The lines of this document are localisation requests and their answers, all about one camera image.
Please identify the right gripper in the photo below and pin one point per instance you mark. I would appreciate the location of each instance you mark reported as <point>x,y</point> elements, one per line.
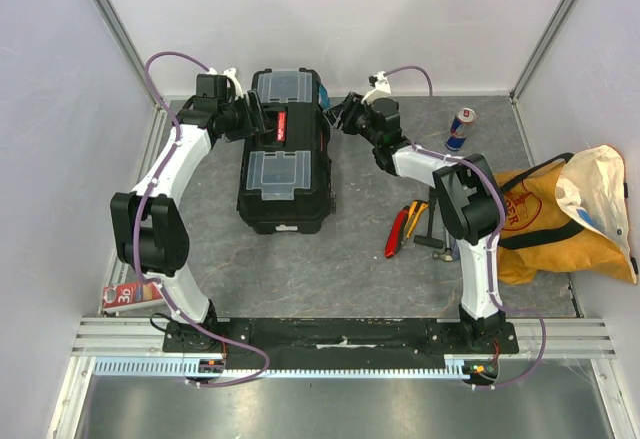
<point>344,115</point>

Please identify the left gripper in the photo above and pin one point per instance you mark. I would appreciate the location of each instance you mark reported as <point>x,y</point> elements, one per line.
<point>258,125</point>

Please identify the black plastic toolbox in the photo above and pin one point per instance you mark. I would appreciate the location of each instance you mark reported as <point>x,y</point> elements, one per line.
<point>285,185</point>

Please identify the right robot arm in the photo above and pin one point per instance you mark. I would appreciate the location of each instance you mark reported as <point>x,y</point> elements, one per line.
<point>471,204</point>

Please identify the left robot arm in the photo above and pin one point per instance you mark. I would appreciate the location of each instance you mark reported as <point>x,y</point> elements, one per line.
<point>149,232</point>

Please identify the red bull can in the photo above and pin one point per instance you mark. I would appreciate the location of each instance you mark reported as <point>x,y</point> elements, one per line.
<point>460,128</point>

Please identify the red white small box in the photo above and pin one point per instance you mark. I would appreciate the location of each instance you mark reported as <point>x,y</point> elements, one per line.
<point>130,296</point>

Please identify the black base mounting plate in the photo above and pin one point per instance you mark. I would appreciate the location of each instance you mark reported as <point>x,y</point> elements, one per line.
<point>354,342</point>

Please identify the yellow tote bag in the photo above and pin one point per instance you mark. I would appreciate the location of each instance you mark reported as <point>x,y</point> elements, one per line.
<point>565,215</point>

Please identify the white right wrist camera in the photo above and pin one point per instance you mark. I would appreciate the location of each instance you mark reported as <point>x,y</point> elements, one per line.
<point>380,88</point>

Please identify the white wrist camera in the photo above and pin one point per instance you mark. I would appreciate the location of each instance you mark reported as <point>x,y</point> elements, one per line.
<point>380,88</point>
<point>230,75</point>

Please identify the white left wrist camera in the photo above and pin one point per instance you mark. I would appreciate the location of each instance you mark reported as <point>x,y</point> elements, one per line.
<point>230,75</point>

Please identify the red handled pliers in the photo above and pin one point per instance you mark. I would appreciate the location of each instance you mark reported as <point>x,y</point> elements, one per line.
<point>396,234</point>

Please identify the black t-handle wrench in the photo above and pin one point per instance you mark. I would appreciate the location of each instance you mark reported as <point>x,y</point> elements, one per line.
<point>429,240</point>

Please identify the aluminium front frame rail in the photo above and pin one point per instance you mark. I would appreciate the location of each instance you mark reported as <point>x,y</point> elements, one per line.
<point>567,338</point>

